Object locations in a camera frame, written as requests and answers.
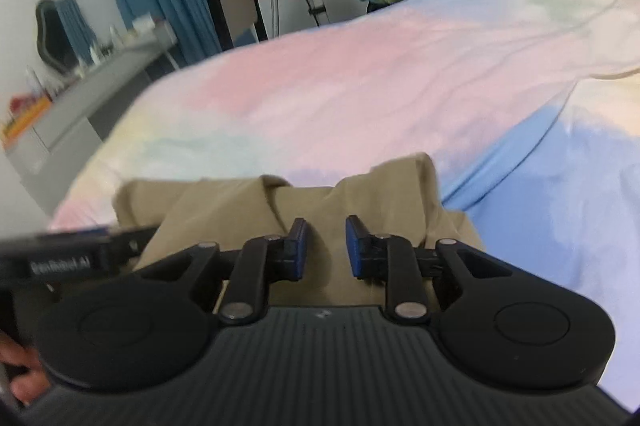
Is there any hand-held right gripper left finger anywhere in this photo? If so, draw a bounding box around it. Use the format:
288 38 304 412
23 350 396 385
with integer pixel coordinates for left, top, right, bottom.
137 217 310 326

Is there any wavy framed mirror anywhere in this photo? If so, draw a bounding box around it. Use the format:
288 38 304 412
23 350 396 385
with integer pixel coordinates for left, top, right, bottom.
34 0 96 76

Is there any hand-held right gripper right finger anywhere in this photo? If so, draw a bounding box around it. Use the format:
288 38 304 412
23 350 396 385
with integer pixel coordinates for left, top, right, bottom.
345 214 514 323

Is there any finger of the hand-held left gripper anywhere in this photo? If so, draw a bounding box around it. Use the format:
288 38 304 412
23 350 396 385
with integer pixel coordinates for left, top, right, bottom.
107 225 162 268

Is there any orange box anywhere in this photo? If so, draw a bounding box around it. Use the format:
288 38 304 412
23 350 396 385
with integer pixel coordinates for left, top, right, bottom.
2 98 54 143

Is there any tan garment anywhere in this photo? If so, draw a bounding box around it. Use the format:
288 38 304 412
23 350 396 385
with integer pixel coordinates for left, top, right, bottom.
112 151 487 308

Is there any person's left hand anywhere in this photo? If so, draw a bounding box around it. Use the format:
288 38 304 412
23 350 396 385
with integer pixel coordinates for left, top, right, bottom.
0 335 52 408

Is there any white dressing desk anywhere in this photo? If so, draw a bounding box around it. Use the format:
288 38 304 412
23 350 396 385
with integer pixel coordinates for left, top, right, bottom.
2 18 179 198

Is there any pastel tie-dye blanket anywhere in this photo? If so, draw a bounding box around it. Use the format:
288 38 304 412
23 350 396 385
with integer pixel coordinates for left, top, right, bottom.
49 0 640 413

